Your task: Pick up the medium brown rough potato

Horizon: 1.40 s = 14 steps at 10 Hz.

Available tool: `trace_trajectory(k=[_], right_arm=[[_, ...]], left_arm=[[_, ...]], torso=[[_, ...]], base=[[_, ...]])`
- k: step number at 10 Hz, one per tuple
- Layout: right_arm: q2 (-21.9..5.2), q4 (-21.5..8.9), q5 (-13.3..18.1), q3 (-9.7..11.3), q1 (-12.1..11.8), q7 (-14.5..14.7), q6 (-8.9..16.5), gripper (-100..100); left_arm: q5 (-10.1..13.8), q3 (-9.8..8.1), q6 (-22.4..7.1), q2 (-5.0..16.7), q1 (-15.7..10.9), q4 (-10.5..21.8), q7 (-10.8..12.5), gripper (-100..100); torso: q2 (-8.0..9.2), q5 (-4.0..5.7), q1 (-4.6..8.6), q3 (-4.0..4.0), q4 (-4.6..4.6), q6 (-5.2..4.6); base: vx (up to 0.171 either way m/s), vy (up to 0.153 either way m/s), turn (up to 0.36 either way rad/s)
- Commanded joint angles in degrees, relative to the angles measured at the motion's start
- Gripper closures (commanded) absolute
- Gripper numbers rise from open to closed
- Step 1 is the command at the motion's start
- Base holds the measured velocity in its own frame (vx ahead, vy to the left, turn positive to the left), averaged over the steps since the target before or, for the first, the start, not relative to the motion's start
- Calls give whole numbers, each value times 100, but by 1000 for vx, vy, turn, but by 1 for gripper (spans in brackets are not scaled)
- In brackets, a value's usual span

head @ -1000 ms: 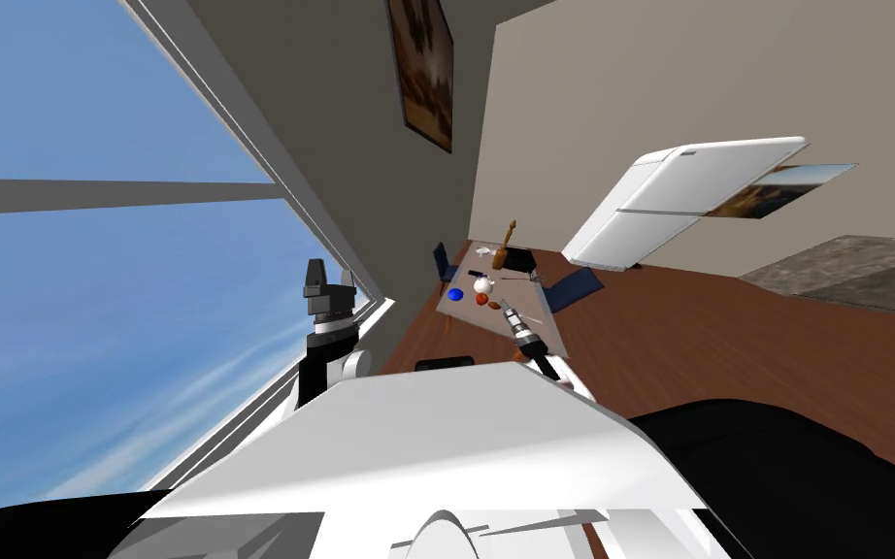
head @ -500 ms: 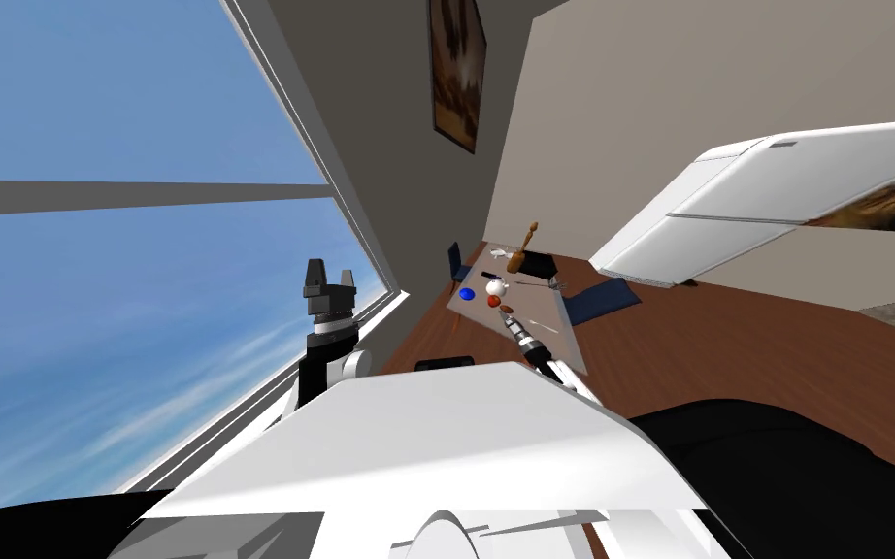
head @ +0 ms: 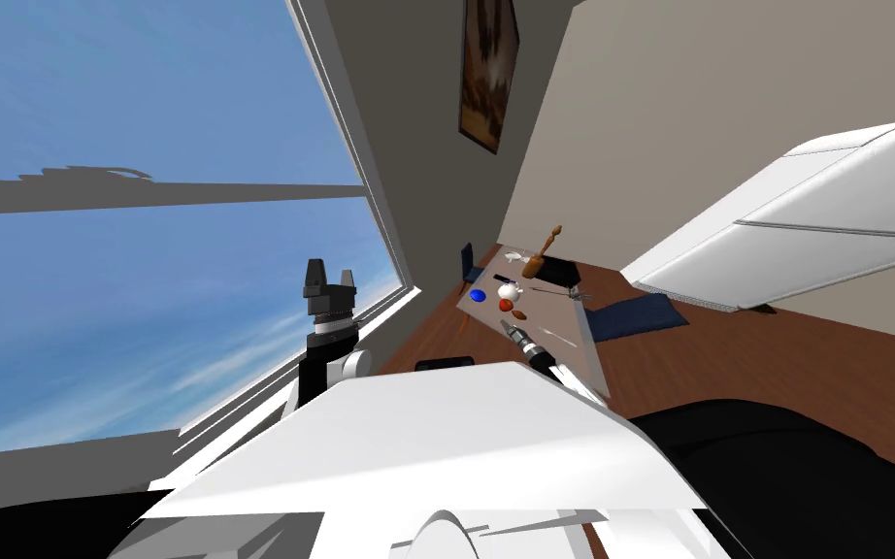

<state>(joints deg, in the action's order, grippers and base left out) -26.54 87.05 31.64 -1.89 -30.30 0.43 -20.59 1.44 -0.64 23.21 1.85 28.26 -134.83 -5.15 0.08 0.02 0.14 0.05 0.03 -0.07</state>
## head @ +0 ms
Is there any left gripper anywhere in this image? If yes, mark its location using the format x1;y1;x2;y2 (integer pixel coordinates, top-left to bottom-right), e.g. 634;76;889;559
303;259;359;317

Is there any tan wooden table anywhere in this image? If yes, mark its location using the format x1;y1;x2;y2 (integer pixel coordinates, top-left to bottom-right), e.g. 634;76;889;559
455;244;613;400

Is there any white knife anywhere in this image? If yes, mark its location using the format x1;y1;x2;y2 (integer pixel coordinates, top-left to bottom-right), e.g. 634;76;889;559
532;325;580;350

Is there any silver fork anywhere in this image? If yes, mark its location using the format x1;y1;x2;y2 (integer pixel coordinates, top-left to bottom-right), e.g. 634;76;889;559
528;283;594;304

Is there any black tray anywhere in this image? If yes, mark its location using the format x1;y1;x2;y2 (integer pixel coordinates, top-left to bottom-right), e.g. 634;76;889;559
532;257;581;289

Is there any brown wooden pepper mill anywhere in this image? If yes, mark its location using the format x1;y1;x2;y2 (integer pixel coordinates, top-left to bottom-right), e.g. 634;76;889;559
521;224;565;280

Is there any dark blue chair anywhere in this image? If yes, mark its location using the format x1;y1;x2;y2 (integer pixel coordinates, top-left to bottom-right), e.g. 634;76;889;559
582;292;690;344
458;241;486;297

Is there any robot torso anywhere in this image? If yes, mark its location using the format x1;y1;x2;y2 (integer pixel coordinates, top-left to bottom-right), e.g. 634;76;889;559
108;356;731;559

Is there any large window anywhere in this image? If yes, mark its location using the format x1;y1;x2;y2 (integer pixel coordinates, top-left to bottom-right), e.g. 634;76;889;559
0;0;423;459

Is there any white cabinet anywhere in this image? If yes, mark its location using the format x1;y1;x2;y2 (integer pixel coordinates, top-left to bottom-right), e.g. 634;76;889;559
619;114;895;314

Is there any framed brown wall picture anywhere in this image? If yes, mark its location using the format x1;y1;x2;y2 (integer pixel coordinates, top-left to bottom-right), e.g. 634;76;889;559
458;0;521;156

